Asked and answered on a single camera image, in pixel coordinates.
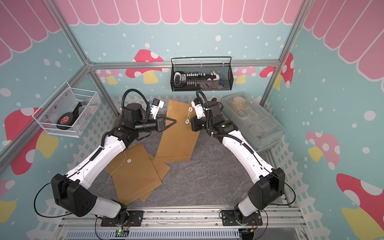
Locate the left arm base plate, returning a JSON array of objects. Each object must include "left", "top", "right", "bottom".
[{"left": 101, "top": 210, "right": 144, "bottom": 227}]

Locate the clear plastic storage box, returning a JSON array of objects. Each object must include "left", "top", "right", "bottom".
[{"left": 222, "top": 92, "right": 285, "bottom": 153}]

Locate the black wire mesh basket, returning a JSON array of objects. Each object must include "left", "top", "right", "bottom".
[{"left": 170, "top": 57, "right": 234, "bottom": 92}]

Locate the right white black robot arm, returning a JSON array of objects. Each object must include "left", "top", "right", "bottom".
[{"left": 191, "top": 91, "right": 287, "bottom": 225}]

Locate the brown kraft file bag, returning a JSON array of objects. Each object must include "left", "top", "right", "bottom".
[
  {"left": 107, "top": 144, "right": 162, "bottom": 205},
  {"left": 140, "top": 153, "right": 171, "bottom": 202},
  {"left": 155, "top": 100, "right": 200, "bottom": 163}
]

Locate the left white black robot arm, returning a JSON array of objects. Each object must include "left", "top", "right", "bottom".
[{"left": 48, "top": 89, "right": 169, "bottom": 226}]

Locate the clear acrylic wall bin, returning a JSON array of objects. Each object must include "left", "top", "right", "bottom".
[{"left": 32, "top": 82, "right": 101, "bottom": 138}]

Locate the wrist white camera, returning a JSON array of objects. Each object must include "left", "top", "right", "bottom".
[
  {"left": 149, "top": 99, "right": 165, "bottom": 120},
  {"left": 191, "top": 99, "right": 206, "bottom": 119}
]

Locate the black tape roll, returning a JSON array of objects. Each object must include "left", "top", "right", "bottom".
[{"left": 57, "top": 113, "right": 75, "bottom": 130}]

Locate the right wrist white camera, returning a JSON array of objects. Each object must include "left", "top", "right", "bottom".
[{"left": 191, "top": 99, "right": 206, "bottom": 119}]

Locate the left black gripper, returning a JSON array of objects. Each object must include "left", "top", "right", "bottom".
[{"left": 134, "top": 115, "right": 176, "bottom": 133}]

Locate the aluminium front rail frame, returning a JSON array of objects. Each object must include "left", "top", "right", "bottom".
[{"left": 53, "top": 206, "right": 312, "bottom": 240}]

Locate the green lit circuit board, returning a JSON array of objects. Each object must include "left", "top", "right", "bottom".
[{"left": 115, "top": 229, "right": 130, "bottom": 238}]

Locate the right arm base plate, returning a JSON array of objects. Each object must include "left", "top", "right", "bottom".
[{"left": 219, "top": 210, "right": 263, "bottom": 227}]

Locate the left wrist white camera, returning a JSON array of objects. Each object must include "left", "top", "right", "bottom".
[{"left": 149, "top": 99, "right": 165, "bottom": 120}]

